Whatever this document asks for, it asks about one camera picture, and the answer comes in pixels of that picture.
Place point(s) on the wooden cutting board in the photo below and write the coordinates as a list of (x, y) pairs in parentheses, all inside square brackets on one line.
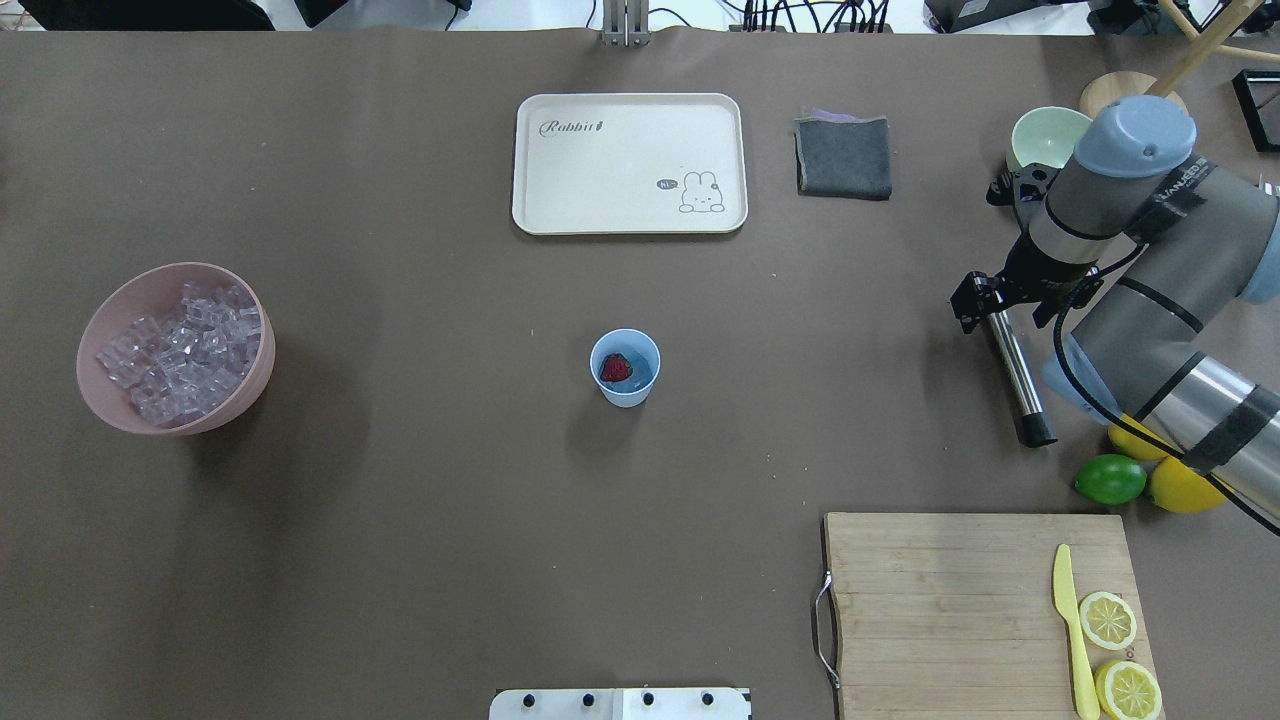
[(950, 615)]

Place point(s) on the grey folded cloth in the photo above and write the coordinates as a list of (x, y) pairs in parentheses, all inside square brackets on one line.
[(840, 155)]

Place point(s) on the yellow plastic knife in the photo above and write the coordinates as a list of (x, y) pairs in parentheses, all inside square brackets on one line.
[(1086, 703)]

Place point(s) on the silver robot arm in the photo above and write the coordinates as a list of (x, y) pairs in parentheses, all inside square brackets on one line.
[(1204, 238)]

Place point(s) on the pink bowl of ice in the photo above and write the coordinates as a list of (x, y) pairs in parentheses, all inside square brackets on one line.
[(179, 350)]

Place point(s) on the green lime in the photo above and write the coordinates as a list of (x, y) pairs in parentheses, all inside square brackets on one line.
[(1111, 479)]

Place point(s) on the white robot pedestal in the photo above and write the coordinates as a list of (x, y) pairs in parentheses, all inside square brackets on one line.
[(623, 703)]

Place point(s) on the yellow lemon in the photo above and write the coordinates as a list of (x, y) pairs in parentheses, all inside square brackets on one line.
[(1138, 449), (1174, 487)]

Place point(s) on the steel muddler black tip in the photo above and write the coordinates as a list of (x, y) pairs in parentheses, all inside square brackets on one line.
[(1031, 420)]

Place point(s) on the aluminium frame post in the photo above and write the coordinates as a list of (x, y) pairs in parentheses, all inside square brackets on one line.
[(625, 23)]

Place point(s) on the cream rabbit tray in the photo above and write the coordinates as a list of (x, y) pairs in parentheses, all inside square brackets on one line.
[(629, 164)]

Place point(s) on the green ceramic bowl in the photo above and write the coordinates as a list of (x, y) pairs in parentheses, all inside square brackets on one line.
[(1045, 136)]

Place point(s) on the light blue plastic cup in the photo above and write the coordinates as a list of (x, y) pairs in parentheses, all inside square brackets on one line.
[(644, 355)]

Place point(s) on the red strawberry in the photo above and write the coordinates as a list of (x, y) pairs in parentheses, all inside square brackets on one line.
[(614, 369)]

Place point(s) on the lemon slice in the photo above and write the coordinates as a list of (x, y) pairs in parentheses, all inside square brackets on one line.
[(1128, 690), (1108, 621)]

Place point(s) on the wooden cup tree stand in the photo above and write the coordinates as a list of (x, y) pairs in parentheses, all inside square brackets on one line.
[(1199, 42)]

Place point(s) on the yellow lemon near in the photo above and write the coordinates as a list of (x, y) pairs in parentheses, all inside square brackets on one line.
[(1174, 487)]

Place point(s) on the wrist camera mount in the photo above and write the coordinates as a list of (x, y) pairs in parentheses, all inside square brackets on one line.
[(1022, 190)]

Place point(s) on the yellow lemon far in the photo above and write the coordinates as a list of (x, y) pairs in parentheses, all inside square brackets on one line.
[(1138, 449)]

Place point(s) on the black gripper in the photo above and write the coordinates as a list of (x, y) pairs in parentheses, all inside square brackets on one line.
[(1034, 267)]

